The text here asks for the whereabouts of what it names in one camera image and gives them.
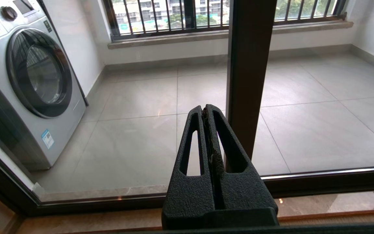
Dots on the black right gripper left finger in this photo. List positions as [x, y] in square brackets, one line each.
[190, 195]

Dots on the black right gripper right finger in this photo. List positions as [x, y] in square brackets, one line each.
[248, 195]

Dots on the brown framed sliding glass door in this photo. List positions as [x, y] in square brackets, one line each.
[248, 65]

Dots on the brown framed fixed glass door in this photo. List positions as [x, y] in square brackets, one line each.
[336, 182]

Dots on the long grey stone sill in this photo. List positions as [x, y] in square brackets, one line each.
[174, 39]

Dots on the long black balcony railing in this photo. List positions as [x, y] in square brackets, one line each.
[310, 19]

